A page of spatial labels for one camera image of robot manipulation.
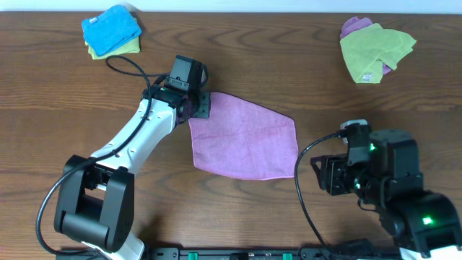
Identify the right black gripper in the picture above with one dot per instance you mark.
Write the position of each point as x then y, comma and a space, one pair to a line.
330, 176

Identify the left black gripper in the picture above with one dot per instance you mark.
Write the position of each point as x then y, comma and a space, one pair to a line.
202, 105

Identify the purple microfibre cloth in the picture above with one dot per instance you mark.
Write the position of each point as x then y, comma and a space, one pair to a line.
244, 140

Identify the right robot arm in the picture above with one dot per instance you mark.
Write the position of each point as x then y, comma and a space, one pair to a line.
420, 223

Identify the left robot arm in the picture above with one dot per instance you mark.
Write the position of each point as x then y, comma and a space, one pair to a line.
96, 193

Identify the green folded cloth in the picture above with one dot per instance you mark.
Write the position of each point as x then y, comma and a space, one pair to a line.
133, 46

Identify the blue folded cloth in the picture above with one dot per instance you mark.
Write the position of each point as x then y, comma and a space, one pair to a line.
110, 30

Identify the green crumpled cloth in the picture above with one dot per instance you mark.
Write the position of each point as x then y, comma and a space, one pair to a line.
368, 50

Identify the purple crumpled cloth underneath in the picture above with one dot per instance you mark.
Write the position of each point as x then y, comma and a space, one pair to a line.
354, 24

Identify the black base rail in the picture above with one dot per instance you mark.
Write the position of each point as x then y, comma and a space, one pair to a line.
251, 254

